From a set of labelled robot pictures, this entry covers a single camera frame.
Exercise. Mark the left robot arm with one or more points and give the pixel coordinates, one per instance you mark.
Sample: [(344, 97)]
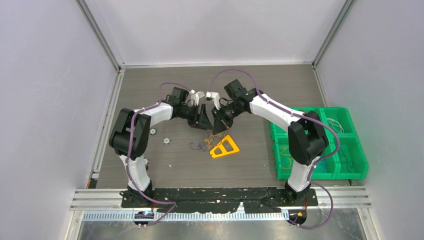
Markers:
[(130, 135)]

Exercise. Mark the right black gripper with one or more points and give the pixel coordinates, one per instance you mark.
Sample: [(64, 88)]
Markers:
[(219, 126)]

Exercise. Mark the aluminium frame rail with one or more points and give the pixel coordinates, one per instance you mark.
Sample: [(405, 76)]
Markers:
[(344, 197)]

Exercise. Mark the white slotted cable duct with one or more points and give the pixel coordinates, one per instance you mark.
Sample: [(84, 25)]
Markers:
[(150, 216)]

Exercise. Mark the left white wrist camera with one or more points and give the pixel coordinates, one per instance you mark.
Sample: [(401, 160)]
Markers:
[(195, 96)]

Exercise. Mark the poker chip middle left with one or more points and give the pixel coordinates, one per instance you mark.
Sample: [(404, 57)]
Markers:
[(166, 140)]

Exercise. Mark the poker chip by gripper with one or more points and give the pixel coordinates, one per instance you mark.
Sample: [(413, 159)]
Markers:
[(152, 131)]

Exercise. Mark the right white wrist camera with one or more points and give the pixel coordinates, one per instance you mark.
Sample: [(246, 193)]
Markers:
[(213, 97)]

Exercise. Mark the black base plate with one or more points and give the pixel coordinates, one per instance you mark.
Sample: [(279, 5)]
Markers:
[(217, 200)]

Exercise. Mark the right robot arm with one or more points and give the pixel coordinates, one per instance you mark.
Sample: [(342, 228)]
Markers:
[(307, 139)]

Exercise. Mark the yellow triangular plastic frame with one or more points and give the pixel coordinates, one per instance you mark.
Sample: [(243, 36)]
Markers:
[(227, 146)]

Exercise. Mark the green plastic bin organiser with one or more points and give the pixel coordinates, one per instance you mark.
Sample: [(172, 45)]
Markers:
[(349, 163)]

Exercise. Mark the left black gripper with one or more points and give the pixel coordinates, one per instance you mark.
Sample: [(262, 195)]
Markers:
[(204, 122)]

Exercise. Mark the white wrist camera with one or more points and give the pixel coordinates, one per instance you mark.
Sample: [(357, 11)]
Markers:
[(195, 96), (213, 97)]

